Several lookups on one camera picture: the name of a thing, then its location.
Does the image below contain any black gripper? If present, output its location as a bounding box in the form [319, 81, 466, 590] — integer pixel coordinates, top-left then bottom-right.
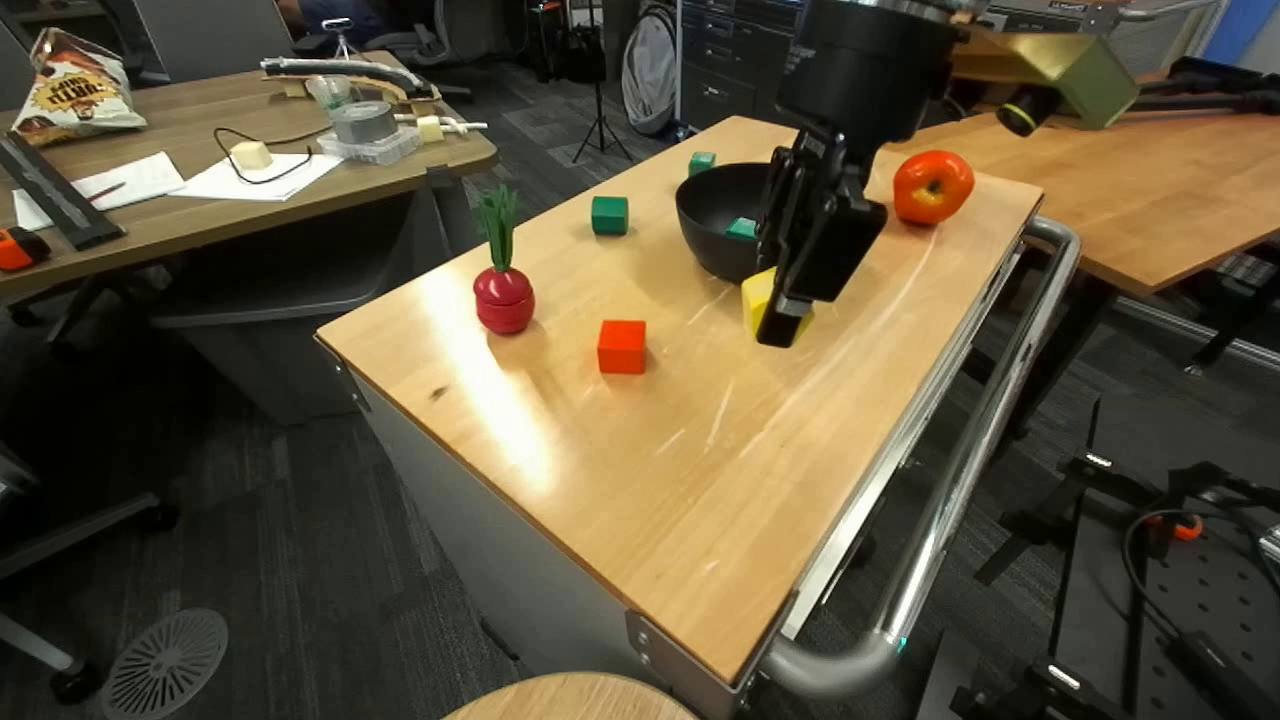
[755, 130, 887, 348]

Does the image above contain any yellow wooden block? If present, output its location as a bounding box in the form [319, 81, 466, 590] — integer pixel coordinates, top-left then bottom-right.
[742, 268, 777, 337]

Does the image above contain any small green wooden cube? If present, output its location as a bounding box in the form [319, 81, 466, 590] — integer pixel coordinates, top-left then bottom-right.
[730, 217, 759, 242]

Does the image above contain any orange wooden cube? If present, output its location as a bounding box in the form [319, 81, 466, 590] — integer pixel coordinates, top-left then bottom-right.
[596, 319, 649, 376]

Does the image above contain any orange toy apple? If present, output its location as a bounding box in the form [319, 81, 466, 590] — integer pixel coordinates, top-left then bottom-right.
[892, 153, 975, 227]

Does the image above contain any red toy radish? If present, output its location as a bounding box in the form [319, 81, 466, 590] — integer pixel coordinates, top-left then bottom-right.
[471, 183, 536, 337]

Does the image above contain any black bowl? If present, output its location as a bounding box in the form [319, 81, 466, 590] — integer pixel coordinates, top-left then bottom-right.
[675, 164, 777, 284]

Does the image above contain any black drawer cabinet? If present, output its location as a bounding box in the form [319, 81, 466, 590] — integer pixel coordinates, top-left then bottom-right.
[697, 0, 1088, 140]

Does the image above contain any round wooden stool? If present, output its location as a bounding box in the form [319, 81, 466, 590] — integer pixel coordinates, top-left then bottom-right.
[445, 671, 697, 720]

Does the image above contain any white paper sheet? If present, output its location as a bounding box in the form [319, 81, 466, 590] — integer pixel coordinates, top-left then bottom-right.
[180, 153, 337, 203]

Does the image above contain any wooden office desk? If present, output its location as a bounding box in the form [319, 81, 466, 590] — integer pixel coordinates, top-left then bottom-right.
[0, 70, 498, 305]

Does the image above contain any snack chip bag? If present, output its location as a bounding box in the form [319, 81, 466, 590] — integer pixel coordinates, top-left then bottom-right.
[13, 26, 145, 144]

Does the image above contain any metal cart handle bar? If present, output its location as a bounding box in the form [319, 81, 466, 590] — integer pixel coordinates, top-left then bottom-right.
[759, 217, 1079, 700]

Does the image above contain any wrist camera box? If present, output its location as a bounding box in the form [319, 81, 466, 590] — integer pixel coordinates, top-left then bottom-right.
[998, 32, 1142, 134]

